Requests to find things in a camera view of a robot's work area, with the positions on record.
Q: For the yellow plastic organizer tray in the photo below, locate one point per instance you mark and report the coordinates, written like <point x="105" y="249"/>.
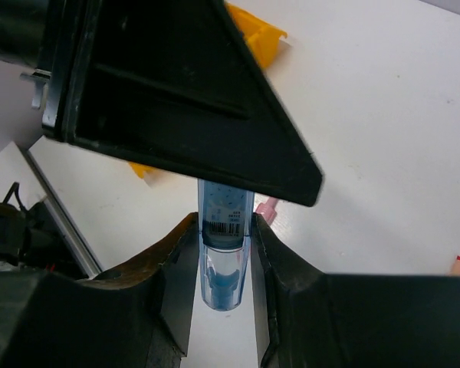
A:
<point x="260" y="42"/>

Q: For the orange correction tape dispenser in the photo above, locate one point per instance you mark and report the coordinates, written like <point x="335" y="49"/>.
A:
<point x="455" y="268"/>

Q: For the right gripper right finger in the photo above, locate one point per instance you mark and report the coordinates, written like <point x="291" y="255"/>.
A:
<point x="307" y="318"/>

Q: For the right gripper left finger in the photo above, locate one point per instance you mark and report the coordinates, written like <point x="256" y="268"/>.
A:
<point x="137" y="314"/>

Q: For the blue correction tape dispenser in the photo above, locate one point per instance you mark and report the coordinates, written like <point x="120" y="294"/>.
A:
<point x="224" y="242"/>

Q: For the pink correction tape dispenser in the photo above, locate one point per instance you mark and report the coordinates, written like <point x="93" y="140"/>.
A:
<point x="267" y="209"/>

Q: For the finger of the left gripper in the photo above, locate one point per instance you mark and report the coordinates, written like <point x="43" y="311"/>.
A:
<point x="96" y="104"/>

